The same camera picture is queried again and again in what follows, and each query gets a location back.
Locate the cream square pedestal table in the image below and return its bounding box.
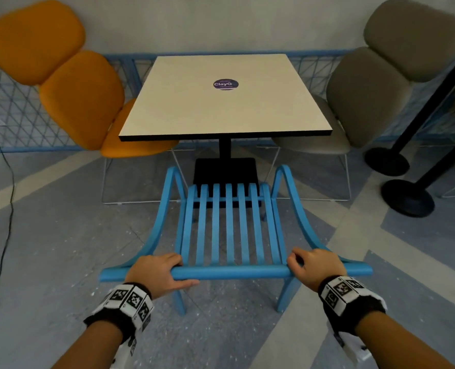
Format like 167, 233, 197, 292
118, 54, 333, 209

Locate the person's left forearm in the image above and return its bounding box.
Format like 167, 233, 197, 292
52, 322, 124, 369

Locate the person's right hand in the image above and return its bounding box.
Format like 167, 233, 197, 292
287, 248, 347, 292

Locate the wrist marker band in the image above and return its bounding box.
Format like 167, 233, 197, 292
318, 275, 388, 365
84, 282, 154, 369

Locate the blue wire mesh fence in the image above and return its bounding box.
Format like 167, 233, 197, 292
0, 49, 455, 154

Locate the grey cushioned chair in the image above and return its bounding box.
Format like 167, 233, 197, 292
264, 0, 455, 202

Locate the blue slatted wooden chair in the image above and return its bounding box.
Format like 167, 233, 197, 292
99, 164, 373, 316

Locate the round purple table sticker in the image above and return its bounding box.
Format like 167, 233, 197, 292
213, 78, 239, 91

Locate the orange cushioned chair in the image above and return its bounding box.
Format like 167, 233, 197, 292
0, 0, 180, 205

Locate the person's left hand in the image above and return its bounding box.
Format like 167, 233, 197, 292
125, 253, 200, 300

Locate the left wrist marker band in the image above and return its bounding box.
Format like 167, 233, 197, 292
84, 282, 154, 369

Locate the person's right forearm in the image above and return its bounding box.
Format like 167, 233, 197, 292
355, 310, 455, 369

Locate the black stanchion post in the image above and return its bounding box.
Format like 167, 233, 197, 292
364, 42, 455, 177
381, 143, 455, 219

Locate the right wrist marker band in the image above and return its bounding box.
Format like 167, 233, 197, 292
318, 275, 388, 365

